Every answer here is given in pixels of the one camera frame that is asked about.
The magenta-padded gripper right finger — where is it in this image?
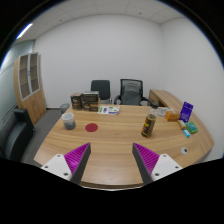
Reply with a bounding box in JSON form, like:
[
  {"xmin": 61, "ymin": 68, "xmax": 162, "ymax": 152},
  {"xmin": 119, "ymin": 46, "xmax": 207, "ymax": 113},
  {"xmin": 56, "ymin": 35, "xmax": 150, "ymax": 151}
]
[{"xmin": 132, "ymin": 142, "xmax": 184, "ymax": 186}]

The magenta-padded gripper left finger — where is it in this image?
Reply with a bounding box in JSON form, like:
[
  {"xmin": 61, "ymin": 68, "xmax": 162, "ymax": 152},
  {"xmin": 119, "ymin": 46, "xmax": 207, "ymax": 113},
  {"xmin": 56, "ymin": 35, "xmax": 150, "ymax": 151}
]
[{"xmin": 41, "ymin": 142, "xmax": 92, "ymax": 185}]

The clear bottle with brown label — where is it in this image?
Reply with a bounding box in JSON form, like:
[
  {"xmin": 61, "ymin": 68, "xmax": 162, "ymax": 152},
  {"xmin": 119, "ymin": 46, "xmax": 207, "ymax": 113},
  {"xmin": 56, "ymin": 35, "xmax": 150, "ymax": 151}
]
[{"xmin": 140, "ymin": 113, "xmax": 158, "ymax": 139}]

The flat round red coaster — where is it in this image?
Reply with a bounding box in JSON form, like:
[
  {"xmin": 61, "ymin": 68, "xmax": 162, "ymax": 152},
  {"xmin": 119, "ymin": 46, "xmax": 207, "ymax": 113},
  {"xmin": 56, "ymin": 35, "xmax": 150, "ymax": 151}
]
[{"xmin": 84, "ymin": 122, "xmax": 99, "ymax": 133}]

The white mug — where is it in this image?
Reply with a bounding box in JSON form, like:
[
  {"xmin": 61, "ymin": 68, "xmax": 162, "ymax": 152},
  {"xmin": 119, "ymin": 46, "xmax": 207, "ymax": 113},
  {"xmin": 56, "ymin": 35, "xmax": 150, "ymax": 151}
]
[{"xmin": 61, "ymin": 112, "xmax": 77, "ymax": 131}]

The small blue box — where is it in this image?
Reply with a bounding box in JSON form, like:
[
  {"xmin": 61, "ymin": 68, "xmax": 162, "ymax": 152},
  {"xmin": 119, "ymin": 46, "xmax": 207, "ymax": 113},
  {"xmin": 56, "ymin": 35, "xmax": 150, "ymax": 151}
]
[{"xmin": 182, "ymin": 128, "xmax": 192, "ymax": 139}]

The small beige box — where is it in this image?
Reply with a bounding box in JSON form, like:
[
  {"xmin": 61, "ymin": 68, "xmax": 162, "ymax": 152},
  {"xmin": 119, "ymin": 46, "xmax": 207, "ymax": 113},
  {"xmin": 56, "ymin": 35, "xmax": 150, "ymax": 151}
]
[{"xmin": 176, "ymin": 119, "xmax": 188, "ymax": 130}]

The brown carton with tan side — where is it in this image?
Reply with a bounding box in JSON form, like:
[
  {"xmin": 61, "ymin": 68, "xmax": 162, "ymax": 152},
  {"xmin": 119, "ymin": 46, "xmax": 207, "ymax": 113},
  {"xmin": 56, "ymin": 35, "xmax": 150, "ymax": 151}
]
[{"xmin": 81, "ymin": 99, "xmax": 102, "ymax": 113}]

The green flat box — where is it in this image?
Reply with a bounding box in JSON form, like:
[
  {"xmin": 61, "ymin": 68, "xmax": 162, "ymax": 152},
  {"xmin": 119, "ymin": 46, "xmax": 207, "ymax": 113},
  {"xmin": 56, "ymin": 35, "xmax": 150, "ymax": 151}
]
[{"xmin": 185, "ymin": 121, "xmax": 199, "ymax": 135}]

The white printed leaflet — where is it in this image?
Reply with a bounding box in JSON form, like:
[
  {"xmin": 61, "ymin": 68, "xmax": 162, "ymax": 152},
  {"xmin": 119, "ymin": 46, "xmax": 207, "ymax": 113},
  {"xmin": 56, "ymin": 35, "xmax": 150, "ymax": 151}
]
[{"xmin": 97, "ymin": 105, "xmax": 121, "ymax": 116}]

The purple upright package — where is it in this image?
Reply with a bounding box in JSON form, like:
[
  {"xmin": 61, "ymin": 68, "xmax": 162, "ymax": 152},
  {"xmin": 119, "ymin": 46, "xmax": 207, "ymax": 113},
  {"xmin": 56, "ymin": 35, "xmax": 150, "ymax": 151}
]
[{"xmin": 179, "ymin": 101, "xmax": 195, "ymax": 123}]

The dark brown flat carton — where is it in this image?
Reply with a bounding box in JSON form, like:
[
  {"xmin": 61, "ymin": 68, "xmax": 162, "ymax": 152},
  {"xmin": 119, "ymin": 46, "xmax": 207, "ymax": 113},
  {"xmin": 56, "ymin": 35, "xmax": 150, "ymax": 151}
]
[{"xmin": 80, "ymin": 90, "xmax": 100, "ymax": 104}]

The wooden side desk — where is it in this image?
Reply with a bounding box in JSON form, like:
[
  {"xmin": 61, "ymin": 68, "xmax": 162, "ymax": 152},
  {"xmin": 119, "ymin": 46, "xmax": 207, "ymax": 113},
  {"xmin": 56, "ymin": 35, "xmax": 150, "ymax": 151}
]
[{"xmin": 147, "ymin": 88, "xmax": 184, "ymax": 113}]

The black leather sofa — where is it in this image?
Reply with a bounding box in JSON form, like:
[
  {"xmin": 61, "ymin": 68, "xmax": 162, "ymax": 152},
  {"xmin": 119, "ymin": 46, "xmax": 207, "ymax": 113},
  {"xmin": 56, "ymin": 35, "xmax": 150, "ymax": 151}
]
[{"xmin": 0, "ymin": 107, "xmax": 36, "ymax": 163}]

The grey mesh office chair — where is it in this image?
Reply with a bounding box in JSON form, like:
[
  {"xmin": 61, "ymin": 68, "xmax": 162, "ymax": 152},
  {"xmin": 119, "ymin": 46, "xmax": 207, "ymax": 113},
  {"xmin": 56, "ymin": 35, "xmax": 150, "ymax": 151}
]
[{"xmin": 113, "ymin": 78, "xmax": 151, "ymax": 107}]

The black office chair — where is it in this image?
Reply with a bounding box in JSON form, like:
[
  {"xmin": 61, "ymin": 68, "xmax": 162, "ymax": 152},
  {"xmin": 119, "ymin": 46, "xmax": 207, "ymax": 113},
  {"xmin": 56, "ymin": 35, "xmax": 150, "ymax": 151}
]
[{"xmin": 90, "ymin": 79, "xmax": 113, "ymax": 104}]

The wooden glass-door cabinet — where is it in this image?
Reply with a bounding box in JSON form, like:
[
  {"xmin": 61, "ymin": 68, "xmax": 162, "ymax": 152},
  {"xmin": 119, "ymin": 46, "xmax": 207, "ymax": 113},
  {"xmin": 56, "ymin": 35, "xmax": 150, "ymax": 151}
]
[{"xmin": 13, "ymin": 52, "xmax": 48, "ymax": 125}]

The long ceiling light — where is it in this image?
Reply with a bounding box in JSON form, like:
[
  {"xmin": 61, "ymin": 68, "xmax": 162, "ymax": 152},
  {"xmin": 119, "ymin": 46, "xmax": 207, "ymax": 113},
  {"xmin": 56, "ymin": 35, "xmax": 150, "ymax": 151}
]
[{"xmin": 15, "ymin": 22, "xmax": 34, "ymax": 40}]

